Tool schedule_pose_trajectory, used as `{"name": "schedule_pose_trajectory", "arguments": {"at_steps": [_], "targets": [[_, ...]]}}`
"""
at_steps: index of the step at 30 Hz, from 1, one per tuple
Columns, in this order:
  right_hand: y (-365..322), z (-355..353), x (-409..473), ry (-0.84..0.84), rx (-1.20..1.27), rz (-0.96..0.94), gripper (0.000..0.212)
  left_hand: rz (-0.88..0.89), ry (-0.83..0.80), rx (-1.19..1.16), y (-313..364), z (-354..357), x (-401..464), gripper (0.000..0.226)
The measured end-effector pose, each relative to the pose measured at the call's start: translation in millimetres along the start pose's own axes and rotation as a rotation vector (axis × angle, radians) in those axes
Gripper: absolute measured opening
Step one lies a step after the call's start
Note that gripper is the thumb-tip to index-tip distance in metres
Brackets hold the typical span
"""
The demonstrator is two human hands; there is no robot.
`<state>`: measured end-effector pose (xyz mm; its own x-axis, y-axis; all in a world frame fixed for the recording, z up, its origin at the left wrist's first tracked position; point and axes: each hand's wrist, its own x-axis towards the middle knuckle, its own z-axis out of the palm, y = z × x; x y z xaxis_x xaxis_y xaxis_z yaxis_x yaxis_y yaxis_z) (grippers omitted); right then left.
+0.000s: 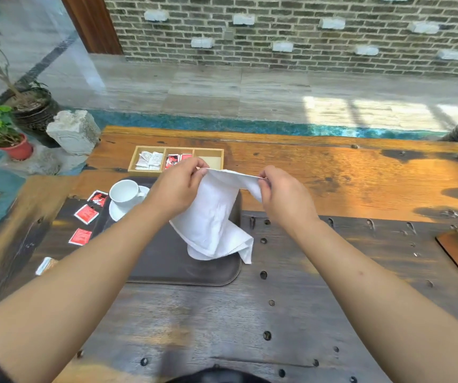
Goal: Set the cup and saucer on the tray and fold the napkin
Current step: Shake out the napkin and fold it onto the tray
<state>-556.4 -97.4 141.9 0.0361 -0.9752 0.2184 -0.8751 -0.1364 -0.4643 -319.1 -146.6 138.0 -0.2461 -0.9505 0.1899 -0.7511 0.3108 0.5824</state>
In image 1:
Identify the person's left hand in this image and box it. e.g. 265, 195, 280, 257
143, 157, 210, 224

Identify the person's right hand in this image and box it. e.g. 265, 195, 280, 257
258, 165, 320, 236

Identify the white teacup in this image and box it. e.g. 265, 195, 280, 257
109, 179, 147, 210

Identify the white cloth napkin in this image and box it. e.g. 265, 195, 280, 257
169, 168, 266, 265

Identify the white saucer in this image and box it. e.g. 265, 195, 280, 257
108, 185, 150, 222

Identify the dark brown tray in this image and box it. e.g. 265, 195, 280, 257
93, 177, 242, 287

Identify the person's right forearm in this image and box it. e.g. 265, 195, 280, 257
292, 219, 458, 383

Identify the person's left forearm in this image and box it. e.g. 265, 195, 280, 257
0, 203, 174, 383

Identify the wooden compartment box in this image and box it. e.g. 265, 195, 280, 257
127, 145, 225, 173

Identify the wooden table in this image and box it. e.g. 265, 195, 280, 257
21, 125, 458, 383

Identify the carved grey stone block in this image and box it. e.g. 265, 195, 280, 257
46, 110, 102, 156

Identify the flat grey stone base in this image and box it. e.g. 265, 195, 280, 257
0, 145, 88, 176

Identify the tall plant dark pot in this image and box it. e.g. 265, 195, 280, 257
0, 0, 61, 148

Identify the green plant red pot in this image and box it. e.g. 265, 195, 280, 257
0, 102, 34, 162

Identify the wooden bench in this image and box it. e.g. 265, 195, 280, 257
0, 174, 74, 320

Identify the black shirt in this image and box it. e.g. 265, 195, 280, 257
0, 351, 272, 383

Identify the brown wooden door post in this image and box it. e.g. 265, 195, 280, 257
59, 0, 124, 55

